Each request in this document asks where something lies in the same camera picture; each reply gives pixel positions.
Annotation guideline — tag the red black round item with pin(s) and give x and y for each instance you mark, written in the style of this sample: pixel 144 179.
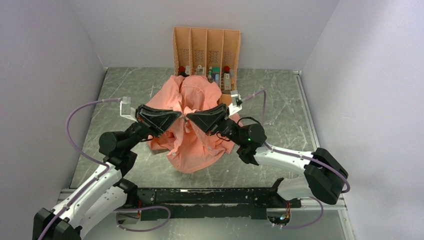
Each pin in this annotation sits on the red black round item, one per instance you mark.
pixel 182 71

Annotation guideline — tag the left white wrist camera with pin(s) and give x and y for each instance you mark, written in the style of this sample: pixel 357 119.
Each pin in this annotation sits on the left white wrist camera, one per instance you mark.
pixel 125 109

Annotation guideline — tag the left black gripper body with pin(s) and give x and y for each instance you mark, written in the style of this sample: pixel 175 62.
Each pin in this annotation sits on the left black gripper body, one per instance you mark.
pixel 143 129

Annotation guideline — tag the pink zip-up jacket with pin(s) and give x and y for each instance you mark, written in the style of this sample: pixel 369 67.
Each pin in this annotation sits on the pink zip-up jacket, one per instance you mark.
pixel 190 149

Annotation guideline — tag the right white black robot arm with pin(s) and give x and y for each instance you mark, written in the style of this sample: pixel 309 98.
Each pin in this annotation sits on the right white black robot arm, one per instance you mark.
pixel 318 174

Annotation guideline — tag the orange four-slot file organizer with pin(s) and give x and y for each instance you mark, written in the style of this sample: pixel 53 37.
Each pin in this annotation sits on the orange four-slot file organizer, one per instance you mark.
pixel 193 46

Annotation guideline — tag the red capped grey marker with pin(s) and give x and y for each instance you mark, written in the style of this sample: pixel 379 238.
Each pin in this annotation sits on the red capped grey marker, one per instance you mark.
pixel 228 78

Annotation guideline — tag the green capped blue tube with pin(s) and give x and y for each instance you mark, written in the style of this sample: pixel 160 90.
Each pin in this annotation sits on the green capped blue tube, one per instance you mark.
pixel 214 75

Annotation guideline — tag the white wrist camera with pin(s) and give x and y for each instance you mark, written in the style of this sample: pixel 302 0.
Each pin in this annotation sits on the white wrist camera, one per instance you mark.
pixel 236 103
pixel 125 109

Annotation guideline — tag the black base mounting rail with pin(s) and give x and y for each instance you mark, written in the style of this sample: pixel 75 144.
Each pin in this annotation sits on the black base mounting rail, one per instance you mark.
pixel 198 203

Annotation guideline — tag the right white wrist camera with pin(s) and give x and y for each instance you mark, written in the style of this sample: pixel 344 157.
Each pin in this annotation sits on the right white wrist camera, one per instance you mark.
pixel 236 103

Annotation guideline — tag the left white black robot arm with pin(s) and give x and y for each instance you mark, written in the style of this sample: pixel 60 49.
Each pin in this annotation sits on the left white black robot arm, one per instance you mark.
pixel 106 190

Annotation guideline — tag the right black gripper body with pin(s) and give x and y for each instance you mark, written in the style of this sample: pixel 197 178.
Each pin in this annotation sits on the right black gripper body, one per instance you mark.
pixel 228 128

